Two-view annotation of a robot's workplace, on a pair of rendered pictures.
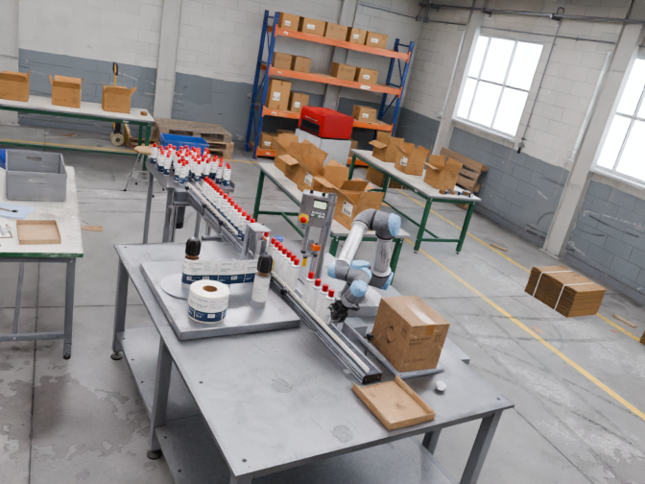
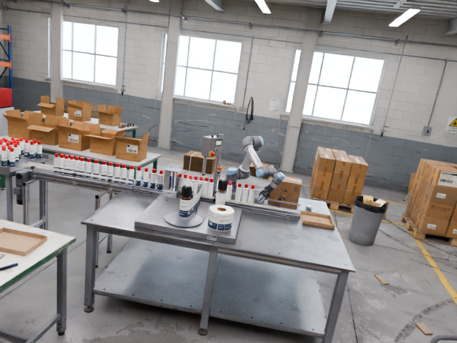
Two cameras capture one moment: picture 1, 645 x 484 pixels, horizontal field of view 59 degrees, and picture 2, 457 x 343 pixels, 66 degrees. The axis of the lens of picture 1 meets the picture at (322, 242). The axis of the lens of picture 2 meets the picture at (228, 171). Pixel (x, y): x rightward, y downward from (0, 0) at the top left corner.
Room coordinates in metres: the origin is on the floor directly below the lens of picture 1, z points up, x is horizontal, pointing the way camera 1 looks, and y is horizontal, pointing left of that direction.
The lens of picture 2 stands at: (0.93, 2.58, 2.07)
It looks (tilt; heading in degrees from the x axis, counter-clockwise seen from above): 15 degrees down; 309
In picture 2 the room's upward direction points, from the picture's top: 8 degrees clockwise
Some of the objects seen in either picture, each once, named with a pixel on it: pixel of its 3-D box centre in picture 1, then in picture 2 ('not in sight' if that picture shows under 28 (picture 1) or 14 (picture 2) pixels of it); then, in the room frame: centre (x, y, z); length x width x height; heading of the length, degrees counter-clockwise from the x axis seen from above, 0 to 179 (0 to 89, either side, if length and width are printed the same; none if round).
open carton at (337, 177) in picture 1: (343, 190); (107, 139); (5.33, -0.09, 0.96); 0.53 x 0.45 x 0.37; 120
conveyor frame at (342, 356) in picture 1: (295, 298); (215, 201); (3.05, 0.09, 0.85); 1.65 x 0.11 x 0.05; 34
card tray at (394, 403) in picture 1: (393, 400); (316, 219); (2.23, -0.47, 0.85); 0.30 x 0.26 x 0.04; 34
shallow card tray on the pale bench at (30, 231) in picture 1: (38, 231); (13, 241); (3.31, 1.80, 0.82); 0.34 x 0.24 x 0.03; 34
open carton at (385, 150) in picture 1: (388, 147); (52, 105); (8.37, -0.66, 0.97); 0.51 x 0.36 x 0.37; 121
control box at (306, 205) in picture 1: (314, 208); (212, 146); (3.19, 0.08, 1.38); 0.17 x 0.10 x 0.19; 89
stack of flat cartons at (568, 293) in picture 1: (563, 290); (200, 162); (6.10, -2.82, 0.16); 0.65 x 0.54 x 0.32; 32
